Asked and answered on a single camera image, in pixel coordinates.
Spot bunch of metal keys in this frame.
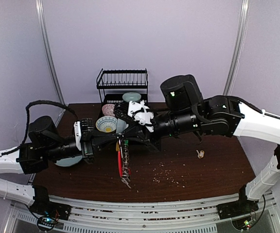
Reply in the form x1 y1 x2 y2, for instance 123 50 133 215
115 138 133 189

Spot yellow tagged keys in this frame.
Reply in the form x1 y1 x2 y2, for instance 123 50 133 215
196 150 205 159

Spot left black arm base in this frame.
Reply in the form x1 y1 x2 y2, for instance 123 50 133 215
29 185 71 220

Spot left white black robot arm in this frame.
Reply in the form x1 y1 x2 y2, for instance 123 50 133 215
0 116 117 216

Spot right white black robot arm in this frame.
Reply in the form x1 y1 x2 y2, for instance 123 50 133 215
115 75 280 215

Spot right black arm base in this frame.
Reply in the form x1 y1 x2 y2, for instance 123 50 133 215
217 185 259 220

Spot pale blue tilted bowl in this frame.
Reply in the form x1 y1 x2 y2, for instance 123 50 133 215
116 119 129 133

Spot blue yellow patterned bowl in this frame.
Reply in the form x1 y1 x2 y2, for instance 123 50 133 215
95 116 118 133

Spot pale blue plate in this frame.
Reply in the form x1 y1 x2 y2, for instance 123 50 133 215
54 156 83 167

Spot pink patterned bowl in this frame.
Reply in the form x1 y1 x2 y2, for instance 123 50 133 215
102 103 115 117

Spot light green ceramic bowl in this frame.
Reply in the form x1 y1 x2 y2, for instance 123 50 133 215
122 92 141 102

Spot scattered crumbs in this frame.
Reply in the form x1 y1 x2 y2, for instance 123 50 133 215
152 162 187 188

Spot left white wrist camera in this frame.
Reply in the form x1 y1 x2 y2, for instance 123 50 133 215
73 118 94 150

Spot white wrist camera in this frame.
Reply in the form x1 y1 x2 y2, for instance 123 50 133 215
73 118 94 150
114 100 154 133

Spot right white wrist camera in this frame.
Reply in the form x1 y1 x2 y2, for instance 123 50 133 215
114 100 154 133

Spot black wire dish rack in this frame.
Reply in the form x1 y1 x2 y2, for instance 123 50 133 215
92 68 150 136

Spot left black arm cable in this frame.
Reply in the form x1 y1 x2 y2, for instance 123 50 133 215
0 100 77 156

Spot grey slotted front rail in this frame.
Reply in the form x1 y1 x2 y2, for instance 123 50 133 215
8 191 280 233

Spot right aluminium frame post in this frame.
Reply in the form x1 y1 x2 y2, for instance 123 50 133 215
223 0 250 96

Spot aluminium frame post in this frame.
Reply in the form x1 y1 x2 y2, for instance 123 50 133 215
35 0 66 109
223 0 250 96

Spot left aluminium frame post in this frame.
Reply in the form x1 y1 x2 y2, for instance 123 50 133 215
35 0 66 109

